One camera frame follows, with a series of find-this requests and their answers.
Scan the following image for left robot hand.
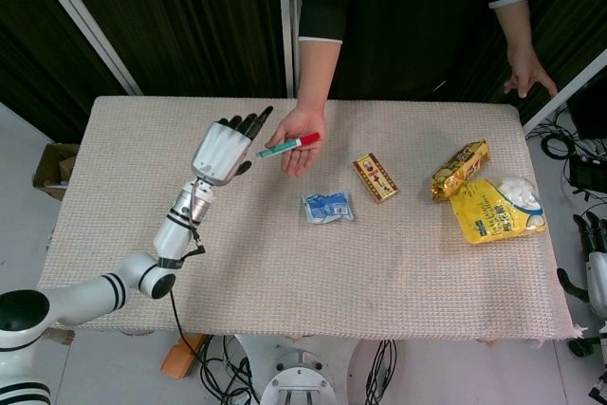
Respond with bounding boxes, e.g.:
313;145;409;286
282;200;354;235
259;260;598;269
191;105;275;187

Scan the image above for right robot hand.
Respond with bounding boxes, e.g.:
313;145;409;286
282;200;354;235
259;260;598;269
557;212;607;321

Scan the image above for person's left hand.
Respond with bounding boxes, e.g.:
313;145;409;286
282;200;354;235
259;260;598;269
503;46;559;99

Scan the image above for person's right hand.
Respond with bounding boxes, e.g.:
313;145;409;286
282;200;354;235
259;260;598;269
265;105;328;177

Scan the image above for red-capped green marker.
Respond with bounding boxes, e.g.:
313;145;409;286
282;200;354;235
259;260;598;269
256;132;322;159

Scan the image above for person's left forearm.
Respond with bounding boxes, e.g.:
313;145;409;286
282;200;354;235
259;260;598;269
492;0;536;53

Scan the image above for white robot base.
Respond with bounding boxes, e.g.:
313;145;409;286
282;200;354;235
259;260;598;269
234;333;362;405

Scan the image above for person's right forearm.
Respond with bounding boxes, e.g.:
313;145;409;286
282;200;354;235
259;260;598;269
296;39;342;115

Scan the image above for dark pleated curtain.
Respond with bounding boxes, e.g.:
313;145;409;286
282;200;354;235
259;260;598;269
521;0;607;124
0;0;288;144

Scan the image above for blue crumpled snack packet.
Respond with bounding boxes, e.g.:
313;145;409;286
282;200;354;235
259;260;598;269
301;191;355;225

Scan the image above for yellow and red box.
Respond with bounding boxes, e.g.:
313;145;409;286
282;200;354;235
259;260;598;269
352;153;400;204

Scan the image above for person's black-clothed torso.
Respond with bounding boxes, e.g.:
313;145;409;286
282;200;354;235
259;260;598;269
297;0;546;102

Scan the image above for yellow candy bag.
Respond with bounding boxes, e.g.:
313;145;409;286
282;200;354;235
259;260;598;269
449;175;547;246

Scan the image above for gold foil snack bag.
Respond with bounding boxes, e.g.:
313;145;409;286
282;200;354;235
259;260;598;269
430;139;490;204

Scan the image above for beige woven tablecloth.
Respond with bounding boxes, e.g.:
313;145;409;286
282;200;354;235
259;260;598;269
36;95;589;342

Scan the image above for brown cardboard box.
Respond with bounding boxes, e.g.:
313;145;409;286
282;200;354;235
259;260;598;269
31;142;81;201

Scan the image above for orange floor block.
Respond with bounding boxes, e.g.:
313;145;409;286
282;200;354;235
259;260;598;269
159;332;206;380

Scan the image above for slanted metal frame post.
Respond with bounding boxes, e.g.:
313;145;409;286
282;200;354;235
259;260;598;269
21;0;143;97
523;46;607;137

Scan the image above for tangled black cables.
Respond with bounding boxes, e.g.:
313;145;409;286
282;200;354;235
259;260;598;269
538;105;607;202

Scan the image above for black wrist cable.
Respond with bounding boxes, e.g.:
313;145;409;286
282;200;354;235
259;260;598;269
179;179;208;262

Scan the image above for vertical metal frame post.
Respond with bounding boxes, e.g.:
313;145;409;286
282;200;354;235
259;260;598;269
277;0;301;99

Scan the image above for black floor cable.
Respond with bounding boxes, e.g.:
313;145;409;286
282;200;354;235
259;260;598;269
168;288;262;405

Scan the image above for black cable bundle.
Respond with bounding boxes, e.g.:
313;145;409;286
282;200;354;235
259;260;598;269
363;339;397;405

